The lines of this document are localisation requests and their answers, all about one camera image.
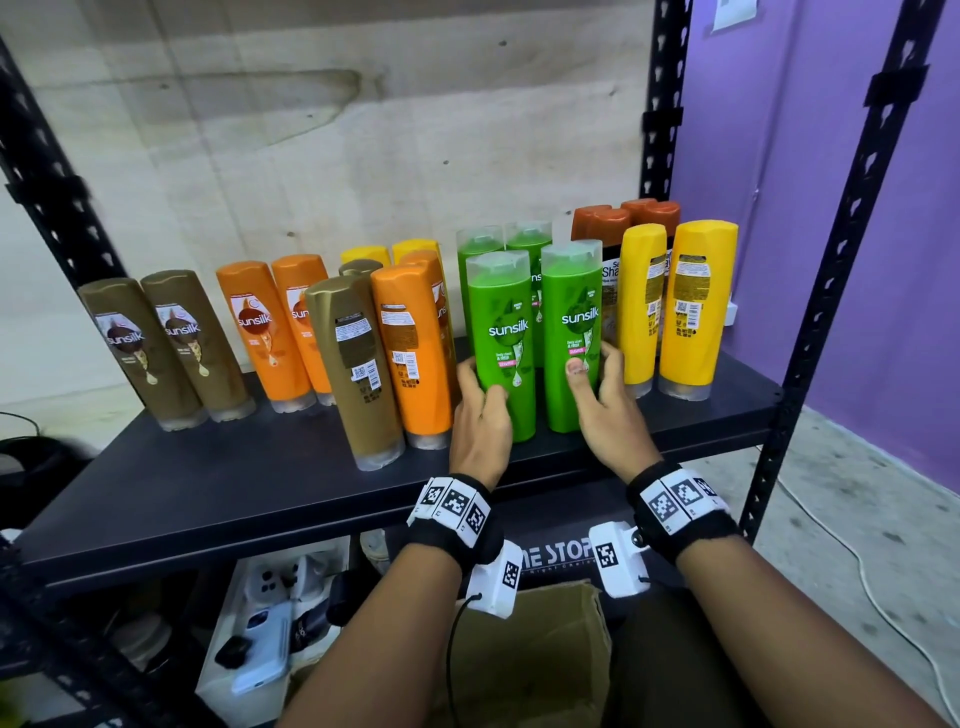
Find person's right hand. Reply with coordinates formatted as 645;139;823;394
564;342;663;483

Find person's left hand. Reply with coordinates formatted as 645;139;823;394
449;357;516;493

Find green shampoo bottle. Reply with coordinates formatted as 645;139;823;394
504;219;555;369
465;250;538;444
456;225;507;363
540;240;604;435

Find person's right forearm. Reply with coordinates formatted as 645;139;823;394
673;534;952;728

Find person's left forearm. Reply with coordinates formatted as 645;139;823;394
279;541;465;728

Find orange shampoo bottle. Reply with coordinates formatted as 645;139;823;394
270;254;336;408
216;260;317;416
370;262;456;452
399;249;461;406

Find black left wristband with markers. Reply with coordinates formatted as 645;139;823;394
406;473;506;569

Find black wristband with markers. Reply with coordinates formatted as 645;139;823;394
406;473;506;569
625;460;741;568

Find black printed box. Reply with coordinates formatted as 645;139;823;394
514;517;627;601

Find rust capped shampoo bottle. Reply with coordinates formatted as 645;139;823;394
570;204;633;351
621;198;683;241

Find black right wristband with markers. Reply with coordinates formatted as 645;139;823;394
625;460;741;568

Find black shelf board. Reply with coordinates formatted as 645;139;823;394
13;336;786;603

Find brown cardboard box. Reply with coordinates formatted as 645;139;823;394
431;579;614;728

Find person's dark olive trousers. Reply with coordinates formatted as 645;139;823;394
606;591;759;728

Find white smartphone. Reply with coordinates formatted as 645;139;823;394
230;602;295;697

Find white storage box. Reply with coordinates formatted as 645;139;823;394
193;535;355;728

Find white paper sheet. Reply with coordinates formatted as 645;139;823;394
711;0;760;33

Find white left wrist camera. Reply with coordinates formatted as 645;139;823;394
465;539;525;621

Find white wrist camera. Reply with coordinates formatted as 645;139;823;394
465;539;525;621
588;520;653;600

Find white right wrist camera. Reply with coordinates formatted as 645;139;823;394
588;520;653;600

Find thin black camera cable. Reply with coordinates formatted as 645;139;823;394
444;592;484;728

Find black perforated shelf post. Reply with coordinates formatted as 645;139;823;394
738;0;948;544
639;0;695;205
0;538;226;728
0;36;127;292

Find white floor cable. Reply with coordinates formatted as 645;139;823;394
771;471;960;710

